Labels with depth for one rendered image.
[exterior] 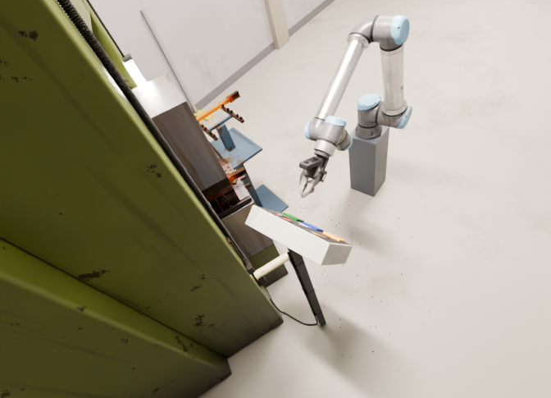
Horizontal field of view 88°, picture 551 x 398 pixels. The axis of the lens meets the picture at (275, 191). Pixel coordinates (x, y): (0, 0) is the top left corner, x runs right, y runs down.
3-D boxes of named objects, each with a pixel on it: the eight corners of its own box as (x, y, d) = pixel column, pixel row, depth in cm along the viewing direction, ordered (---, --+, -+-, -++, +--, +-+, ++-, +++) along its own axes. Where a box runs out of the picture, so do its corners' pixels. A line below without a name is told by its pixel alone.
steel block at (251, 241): (250, 205, 206) (229, 162, 173) (274, 243, 181) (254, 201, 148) (180, 245, 198) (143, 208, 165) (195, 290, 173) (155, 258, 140)
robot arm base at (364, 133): (362, 120, 216) (362, 109, 209) (387, 125, 206) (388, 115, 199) (350, 135, 209) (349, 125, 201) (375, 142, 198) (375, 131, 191)
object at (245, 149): (234, 129, 225) (233, 126, 224) (262, 149, 201) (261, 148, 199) (202, 149, 218) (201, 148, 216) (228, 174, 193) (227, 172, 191)
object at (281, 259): (321, 233, 164) (320, 228, 160) (325, 240, 160) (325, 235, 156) (254, 274, 157) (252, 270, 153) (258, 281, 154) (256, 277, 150)
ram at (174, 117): (203, 136, 153) (164, 65, 123) (228, 176, 128) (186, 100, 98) (130, 173, 147) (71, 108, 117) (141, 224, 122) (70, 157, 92)
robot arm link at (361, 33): (355, 8, 140) (298, 133, 140) (380, 8, 133) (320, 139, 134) (361, 25, 150) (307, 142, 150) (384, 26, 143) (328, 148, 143)
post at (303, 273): (322, 317, 191) (292, 235, 110) (326, 322, 188) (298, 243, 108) (317, 321, 190) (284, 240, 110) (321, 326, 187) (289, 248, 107)
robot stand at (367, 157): (362, 171, 262) (362, 118, 218) (385, 180, 250) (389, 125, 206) (350, 188, 253) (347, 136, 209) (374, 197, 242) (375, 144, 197)
